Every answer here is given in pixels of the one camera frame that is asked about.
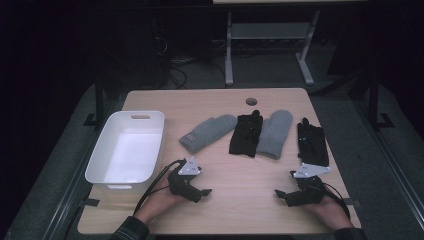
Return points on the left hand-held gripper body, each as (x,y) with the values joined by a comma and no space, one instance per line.
(186,181)

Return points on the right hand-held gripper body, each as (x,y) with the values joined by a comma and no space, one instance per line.
(306,191)

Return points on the black glove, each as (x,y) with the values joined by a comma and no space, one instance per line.
(312,143)
(246,135)

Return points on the grey mitten with label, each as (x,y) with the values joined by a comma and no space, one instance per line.
(208,131)

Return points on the white plastic bin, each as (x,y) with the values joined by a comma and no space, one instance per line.
(128,153)

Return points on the person's right hand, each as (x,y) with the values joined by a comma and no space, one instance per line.
(330,211)

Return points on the person's left hand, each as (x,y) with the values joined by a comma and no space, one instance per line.
(160,201)

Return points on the black metal stand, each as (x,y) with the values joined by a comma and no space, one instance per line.
(375,100)
(99,100)

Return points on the white metal table frame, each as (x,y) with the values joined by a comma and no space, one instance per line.
(266,30)

